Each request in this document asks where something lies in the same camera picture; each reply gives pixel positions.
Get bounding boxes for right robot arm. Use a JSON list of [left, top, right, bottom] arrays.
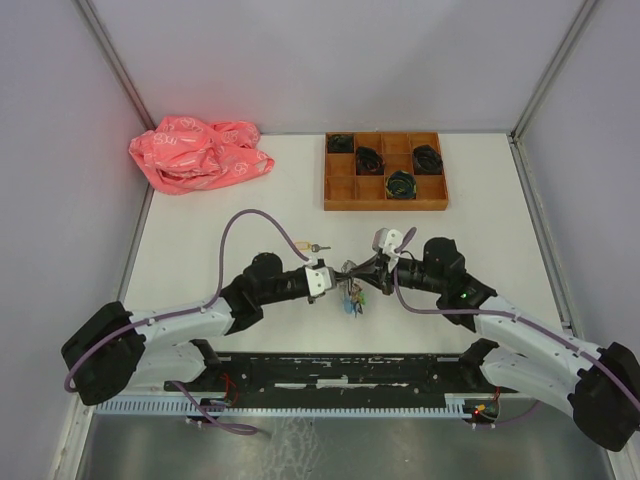
[[357, 230, 639, 452]]

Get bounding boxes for black rolled band top-left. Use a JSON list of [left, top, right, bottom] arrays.
[[327, 133, 354, 153]]

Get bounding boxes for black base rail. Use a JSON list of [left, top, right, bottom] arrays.
[[185, 352, 498, 399]]

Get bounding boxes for pink plastic bag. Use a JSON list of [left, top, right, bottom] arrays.
[[129, 116, 275, 195]]

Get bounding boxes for black rolled band centre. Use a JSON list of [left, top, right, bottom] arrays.
[[355, 146, 385, 176]]

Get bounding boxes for yellow tag key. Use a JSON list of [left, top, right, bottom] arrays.
[[294, 241, 330, 253]]

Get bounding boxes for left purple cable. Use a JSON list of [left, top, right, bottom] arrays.
[[64, 208, 321, 394]]

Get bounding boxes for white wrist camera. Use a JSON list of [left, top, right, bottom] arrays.
[[372, 228, 404, 258], [304, 256, 337, 298]]

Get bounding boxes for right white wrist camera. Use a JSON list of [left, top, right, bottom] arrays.
[[372, 228, 404, 258]]

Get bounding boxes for metal key organiser disc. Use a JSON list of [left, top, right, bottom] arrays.
[[336, 260, 369, 318]]

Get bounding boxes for grey cable duct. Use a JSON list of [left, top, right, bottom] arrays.
[[94, 394, 476, 417]]

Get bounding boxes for purple cable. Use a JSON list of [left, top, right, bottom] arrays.
[[64, 208, 321, 394], [392, 227, 640, 429]]

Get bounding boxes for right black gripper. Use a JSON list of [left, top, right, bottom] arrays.
[[349, 251, 445, 295]]

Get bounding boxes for black rolled band right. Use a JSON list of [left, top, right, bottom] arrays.
[[412, 145, 443, 175]]

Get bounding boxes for blue yellow rolled band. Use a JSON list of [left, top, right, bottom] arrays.
[[385, 170, 417, 200]]

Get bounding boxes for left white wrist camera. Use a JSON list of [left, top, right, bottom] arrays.
[[304, 256, 337, 298]]

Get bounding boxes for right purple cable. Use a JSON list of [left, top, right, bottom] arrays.
[[392, 227, 640, 429]]

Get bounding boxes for wooden compartment tray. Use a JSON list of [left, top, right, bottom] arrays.
[[324, 132, 449, 212]]

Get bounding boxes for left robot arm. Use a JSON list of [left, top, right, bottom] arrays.
[[61, 253, 337, 406]]

